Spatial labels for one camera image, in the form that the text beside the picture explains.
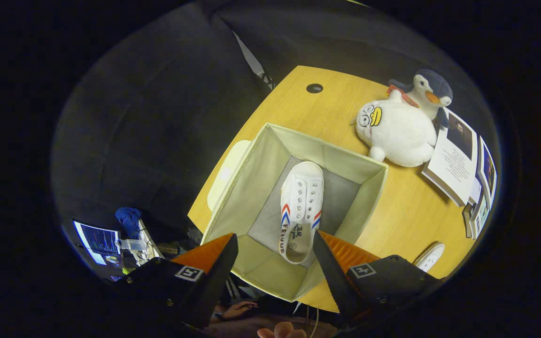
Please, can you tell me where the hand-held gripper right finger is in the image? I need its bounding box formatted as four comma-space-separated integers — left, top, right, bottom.
313, 230, 442, 329

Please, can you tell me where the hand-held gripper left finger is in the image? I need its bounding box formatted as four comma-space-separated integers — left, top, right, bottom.
111, 233, 239, 329

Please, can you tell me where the grey fabric storage box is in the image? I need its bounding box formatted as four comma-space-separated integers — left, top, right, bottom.
201, 122, 388, 302

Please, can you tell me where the white canvas shoe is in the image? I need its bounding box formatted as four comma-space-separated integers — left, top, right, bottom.
414, 242, 445, 273
278, 161, 325, 265

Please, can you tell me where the blue cloth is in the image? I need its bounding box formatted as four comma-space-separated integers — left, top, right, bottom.
115, 207, 143, 238

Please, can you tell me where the lit laptop screen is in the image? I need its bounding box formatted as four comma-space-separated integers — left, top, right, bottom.
73, 220, 123, 266

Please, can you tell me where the pale book with black lettering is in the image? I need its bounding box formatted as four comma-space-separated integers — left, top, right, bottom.
470, 192, 491, 240

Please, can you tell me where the white duck plush toy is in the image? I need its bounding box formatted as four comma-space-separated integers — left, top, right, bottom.
351, 90, 438, 168

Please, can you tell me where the white book with portrait cover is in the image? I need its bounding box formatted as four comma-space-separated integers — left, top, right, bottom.
422, 107, 479, 207

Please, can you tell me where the book with blue picture cover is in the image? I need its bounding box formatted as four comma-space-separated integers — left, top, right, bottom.
477, 136, 497, 209

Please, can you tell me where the navy penguin plush toy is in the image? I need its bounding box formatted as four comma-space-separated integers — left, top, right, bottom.
386, 69, 453, 127

